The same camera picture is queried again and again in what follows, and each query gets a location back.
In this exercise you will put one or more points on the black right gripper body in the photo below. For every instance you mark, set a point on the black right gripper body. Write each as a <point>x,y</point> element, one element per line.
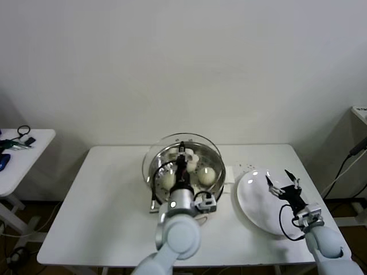
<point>293,197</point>

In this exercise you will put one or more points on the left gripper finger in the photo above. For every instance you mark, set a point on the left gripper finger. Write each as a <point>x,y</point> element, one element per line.
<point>182,150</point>

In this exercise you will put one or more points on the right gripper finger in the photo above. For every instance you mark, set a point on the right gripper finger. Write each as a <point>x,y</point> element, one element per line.
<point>296,184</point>
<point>275,192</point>

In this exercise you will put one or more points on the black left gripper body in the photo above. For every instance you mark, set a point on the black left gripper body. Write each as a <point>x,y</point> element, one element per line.
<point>183,174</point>

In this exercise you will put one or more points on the round glass pot lid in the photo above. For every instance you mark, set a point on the round glass pot lid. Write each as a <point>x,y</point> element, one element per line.
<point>192,160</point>

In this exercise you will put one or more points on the white steamed baozi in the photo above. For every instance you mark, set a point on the white steamed baozi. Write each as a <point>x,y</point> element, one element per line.
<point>207,176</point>
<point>167,180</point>

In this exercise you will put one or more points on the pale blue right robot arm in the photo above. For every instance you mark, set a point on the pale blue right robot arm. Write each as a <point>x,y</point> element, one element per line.
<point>327,243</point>

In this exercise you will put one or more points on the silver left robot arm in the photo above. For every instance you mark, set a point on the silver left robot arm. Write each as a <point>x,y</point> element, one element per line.
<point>180,237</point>

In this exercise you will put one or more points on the stainless steel steamer basket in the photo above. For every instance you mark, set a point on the stainless steel steamer basket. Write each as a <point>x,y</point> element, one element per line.
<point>220,187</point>

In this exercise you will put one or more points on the white round plate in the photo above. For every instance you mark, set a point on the white round plate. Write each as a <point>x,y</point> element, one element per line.
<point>256,222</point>

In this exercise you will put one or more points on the white side table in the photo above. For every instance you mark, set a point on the white side table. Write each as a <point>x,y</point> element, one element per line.
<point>34,160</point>

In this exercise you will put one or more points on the small black device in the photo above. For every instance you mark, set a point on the small black device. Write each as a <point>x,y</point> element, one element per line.
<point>31,140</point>

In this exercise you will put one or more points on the blue plastic object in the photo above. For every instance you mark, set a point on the blue plastic object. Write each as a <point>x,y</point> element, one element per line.
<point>4,161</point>

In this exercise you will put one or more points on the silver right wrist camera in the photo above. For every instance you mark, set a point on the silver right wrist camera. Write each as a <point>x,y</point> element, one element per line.
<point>311,213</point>

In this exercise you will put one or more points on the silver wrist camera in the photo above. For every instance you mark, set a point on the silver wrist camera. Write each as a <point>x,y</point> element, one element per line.
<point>311,213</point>
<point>206,204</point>

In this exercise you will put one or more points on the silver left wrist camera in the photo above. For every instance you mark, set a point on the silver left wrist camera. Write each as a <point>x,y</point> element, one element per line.
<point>206,204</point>

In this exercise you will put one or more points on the white metal floor frame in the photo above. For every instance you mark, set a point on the white metal floor frame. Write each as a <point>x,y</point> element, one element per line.
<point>359,206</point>

